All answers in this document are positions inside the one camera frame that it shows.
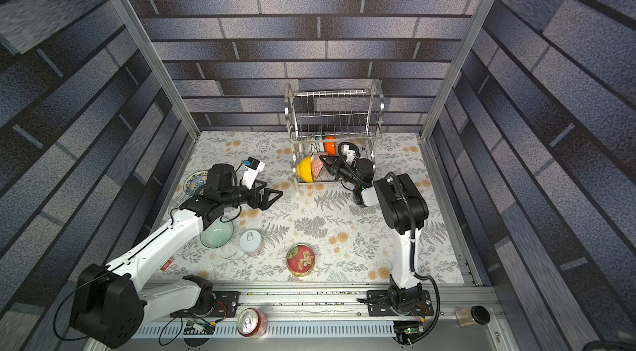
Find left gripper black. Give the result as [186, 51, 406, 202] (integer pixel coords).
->
[222, 177, 284, 211]

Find blue yellow patterned plate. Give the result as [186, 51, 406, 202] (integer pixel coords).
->
[183, 171, 208, 196]

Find orange plastic bowl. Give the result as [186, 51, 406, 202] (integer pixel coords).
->
[323, 136, 337, 156]

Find pale green ceramic bowl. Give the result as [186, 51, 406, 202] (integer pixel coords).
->
[200, 220, 234, 249]

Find yellow plastic bowl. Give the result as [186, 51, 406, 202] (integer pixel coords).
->
[296, 157, 314, 183]

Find black white leaf bowl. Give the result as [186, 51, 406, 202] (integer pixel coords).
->
[311, 152, 329, 181]

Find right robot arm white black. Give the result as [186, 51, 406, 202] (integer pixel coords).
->
[318, 142, 434, 311]

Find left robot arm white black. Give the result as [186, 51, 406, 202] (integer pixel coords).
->
[68, 157, 283, 349]

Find stainless steel dish rack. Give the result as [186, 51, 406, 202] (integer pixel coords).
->
[284, 79, 385, 186]

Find floral table mat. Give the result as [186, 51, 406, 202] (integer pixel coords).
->
[148, 131, 465, 285]

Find small red white box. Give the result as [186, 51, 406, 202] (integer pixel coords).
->
[160, 258, 174, 272]

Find red floral bowl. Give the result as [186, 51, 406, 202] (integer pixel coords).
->
[286, 243, 316, 276]

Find glass jar black lid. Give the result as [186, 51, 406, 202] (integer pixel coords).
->
[455, 306, 491, 327]

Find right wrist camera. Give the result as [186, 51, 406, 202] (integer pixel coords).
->
[341, 145, 359, 162]

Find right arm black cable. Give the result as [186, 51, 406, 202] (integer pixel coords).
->
[337, 141, 442, 344]

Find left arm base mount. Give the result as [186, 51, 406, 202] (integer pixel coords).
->
[169, 291, 240, 320]

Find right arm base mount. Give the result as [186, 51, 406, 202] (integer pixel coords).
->
[359, 287, 436, 318]

